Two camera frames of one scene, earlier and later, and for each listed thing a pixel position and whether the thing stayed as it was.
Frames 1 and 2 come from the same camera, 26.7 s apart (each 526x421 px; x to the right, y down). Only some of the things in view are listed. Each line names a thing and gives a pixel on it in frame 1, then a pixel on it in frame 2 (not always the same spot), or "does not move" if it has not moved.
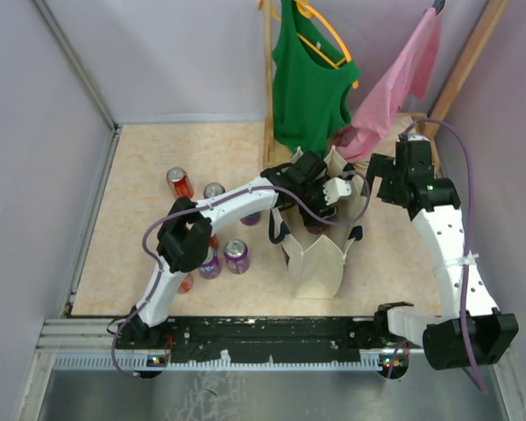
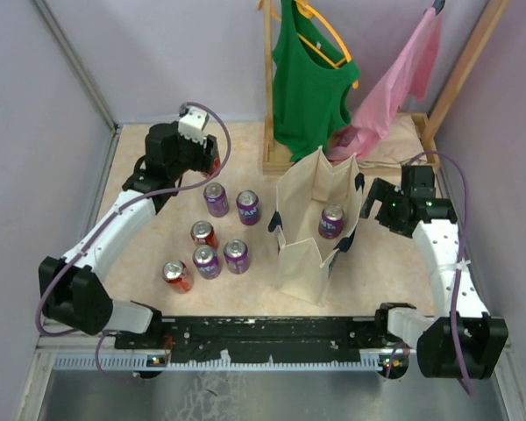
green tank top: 313,77 does not move
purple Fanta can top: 316,229 → 331,221
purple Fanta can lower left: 211,266 does not move
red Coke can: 179,182 → 216,167
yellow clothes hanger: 306,10 does not move
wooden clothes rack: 417,119 does not move
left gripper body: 315,199 → 191,156
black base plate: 247,338 does not move
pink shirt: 411,70 does not move
